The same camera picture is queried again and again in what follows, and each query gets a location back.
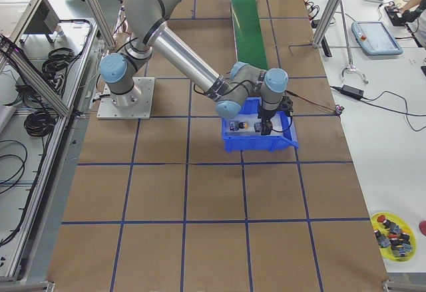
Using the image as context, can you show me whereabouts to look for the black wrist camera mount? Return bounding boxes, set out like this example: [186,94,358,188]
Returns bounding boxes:
[278,95,294,117]

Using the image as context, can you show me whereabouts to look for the yellow tray of buttons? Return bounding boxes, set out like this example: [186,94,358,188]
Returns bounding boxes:
[370,212,417,262]

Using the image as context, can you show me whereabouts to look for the aluminium frame post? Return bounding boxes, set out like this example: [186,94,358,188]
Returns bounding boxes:
[312,0,341,48]

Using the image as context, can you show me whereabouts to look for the yellow push button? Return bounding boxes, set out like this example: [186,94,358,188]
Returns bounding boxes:
[229,120,248,132]

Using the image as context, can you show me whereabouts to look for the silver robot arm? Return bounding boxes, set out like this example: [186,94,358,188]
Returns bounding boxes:
[100,0,288,135]

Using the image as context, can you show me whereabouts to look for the red black conveyor wires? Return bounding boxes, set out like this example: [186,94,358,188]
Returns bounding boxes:
[288,89,343,115]

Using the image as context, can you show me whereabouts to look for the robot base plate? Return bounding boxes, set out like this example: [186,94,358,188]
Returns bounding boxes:
[97,77,155,120]

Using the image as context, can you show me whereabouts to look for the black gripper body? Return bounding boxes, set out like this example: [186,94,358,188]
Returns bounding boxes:
[258,105,278,136]

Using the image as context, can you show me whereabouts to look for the blue destination bin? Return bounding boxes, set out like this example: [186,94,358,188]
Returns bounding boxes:
[222,97,298,152]

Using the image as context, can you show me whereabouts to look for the blue teach pendant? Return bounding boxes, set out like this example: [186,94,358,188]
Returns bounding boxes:
[351,21,403,56]

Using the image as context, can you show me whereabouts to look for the green conveyor belt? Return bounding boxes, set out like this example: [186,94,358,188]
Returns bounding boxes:
[230,0,268,69]

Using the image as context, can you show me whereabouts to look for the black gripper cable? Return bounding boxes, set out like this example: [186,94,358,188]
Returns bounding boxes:
[192,78,296,135]

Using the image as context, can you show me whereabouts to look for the black power adapter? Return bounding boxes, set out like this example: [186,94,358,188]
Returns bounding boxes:
[340,84,364,100]

